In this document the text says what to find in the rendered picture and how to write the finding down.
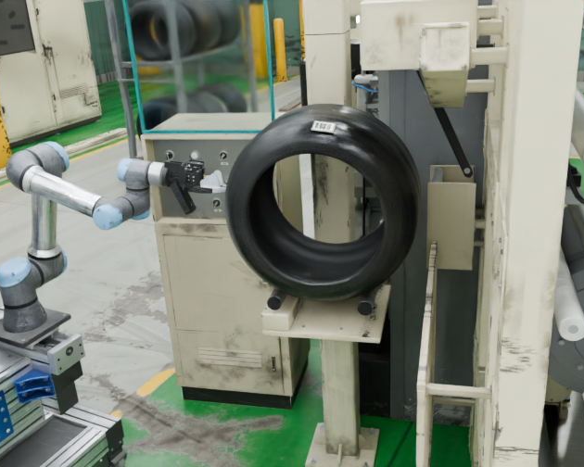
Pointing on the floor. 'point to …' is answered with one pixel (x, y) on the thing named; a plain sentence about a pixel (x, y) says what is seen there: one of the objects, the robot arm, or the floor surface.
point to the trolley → (123, 81)
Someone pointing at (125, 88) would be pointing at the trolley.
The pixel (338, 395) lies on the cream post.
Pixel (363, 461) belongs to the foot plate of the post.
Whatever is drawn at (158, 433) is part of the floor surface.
